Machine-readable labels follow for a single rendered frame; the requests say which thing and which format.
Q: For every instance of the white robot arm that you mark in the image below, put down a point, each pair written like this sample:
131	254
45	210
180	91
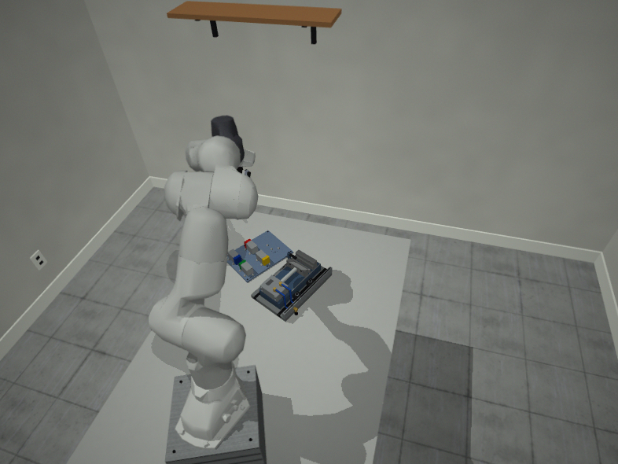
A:
212	339

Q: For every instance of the grey metal blank with blue end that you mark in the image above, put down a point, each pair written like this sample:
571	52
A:
234	256

